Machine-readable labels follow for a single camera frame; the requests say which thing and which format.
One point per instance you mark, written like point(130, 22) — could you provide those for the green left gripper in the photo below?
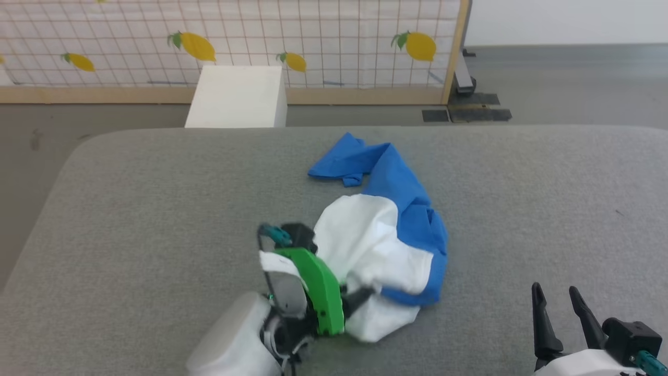
point(318, 287)

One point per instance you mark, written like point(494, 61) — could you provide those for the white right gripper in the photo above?
point(589, 364)

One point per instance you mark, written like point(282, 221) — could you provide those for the blue and white garment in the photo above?
point(376, 240)

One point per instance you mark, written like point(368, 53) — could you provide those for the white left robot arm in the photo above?
point(232, 339)

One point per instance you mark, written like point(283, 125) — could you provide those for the small black floor mat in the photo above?
point(435, 115)

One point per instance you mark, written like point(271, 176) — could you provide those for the large black floor mat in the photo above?
point(480, 110)

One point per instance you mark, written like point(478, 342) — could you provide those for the white box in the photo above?
point(237, 96)

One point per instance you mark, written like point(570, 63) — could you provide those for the grey panel support leg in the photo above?
point(463, 75)

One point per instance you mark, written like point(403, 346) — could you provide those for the lemon print grid panel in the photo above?
point(334, 31)

